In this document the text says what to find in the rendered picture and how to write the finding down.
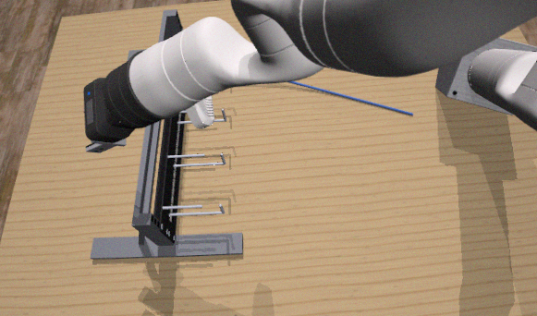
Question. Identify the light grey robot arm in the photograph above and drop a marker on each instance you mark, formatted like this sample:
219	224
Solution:
380	38

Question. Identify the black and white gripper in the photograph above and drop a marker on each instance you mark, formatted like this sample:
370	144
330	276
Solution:
138	93

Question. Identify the black metal rack frame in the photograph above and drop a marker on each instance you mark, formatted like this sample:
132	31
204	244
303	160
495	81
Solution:
160	233

